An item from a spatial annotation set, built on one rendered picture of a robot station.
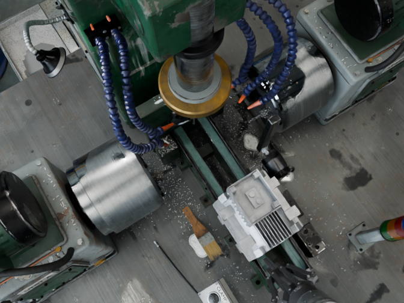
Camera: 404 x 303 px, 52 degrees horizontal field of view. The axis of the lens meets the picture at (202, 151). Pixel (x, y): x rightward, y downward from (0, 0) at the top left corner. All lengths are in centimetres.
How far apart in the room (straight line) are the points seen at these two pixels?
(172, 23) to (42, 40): 168
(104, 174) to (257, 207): 43
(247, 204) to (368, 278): 57
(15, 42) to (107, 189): 140
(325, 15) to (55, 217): 96
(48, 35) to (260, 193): 155
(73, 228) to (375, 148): 108
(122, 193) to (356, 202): 83
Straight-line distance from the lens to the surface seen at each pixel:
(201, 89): 97
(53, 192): 117
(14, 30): 242
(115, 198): 114
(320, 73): 128
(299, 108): 126
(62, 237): 113
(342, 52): 132
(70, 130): 161
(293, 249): 135
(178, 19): 70
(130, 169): 113
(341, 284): 151
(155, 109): 119
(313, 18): 135
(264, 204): 115
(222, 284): 118
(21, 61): 232
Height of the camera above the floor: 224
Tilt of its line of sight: 73 degrees down
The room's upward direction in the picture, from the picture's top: 1 degrees counter-clockwise
